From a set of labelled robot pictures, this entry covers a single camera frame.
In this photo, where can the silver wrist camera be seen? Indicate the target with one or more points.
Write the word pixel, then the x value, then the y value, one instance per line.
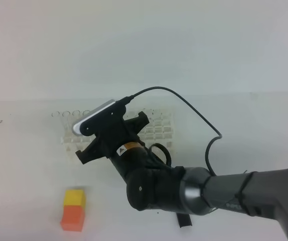
pixel 76 127

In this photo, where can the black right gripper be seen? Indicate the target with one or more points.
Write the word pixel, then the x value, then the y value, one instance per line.
pixel 111 132

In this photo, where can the black scoop tool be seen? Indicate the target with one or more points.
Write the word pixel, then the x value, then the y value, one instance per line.
pixel 184 220

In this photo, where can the orange block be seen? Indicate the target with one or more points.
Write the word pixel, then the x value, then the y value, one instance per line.
pixel 73 218

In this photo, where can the clear glass test tube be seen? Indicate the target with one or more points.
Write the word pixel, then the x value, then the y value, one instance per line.
pixel 86 112

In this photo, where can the yellow block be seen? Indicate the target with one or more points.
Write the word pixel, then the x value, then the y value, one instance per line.
pixel 75 197

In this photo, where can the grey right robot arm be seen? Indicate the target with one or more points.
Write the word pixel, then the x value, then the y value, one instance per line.
pixel 152 184

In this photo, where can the white test tube rack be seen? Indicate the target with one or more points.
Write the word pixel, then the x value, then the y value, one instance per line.
pixel 159 130

